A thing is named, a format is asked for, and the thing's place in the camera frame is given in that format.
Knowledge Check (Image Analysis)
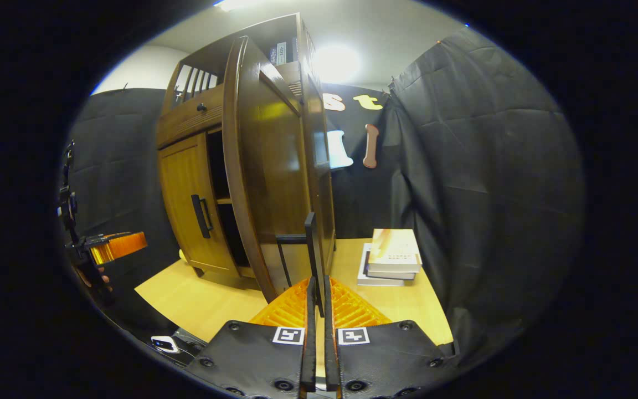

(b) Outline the small white-edged device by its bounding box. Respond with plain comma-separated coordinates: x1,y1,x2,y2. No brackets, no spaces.
151,335,179,354

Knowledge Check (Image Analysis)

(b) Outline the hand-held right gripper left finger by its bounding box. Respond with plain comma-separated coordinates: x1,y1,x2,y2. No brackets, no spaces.
183,276,318,399

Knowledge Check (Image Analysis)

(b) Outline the small ceiling light panel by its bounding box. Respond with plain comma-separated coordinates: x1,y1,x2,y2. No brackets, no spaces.
313,44,361,84

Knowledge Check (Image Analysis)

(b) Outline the white book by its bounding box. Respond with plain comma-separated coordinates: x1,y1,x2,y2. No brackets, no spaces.
357,243,407,287

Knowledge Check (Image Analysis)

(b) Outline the black backdrop cloth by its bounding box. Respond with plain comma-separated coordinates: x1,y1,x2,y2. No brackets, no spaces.
56,27,585,355

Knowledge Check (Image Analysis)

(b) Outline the cream covered book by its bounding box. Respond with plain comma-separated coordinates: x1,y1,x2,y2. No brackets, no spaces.
367,229,423,274

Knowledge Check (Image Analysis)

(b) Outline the large ceiling light panel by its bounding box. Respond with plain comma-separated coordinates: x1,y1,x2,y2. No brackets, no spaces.
214,0,264,12

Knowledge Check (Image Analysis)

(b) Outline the wooden double-door shoe cabinet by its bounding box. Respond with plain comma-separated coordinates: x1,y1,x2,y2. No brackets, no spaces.
156,12,337,304

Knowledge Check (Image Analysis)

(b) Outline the black door handle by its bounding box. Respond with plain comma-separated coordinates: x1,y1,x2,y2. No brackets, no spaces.
276,212,326,318
191,194,213,239

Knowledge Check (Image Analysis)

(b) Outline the wooden cabinet door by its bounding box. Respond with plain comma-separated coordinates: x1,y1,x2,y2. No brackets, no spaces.
158,132,239,277
222,36,320,304

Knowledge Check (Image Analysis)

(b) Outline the thin grey book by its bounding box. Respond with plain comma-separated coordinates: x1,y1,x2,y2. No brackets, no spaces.
364,265,417,281

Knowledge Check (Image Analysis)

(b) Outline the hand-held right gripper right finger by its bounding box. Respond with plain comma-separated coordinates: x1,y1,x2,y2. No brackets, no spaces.
323,275,455,399

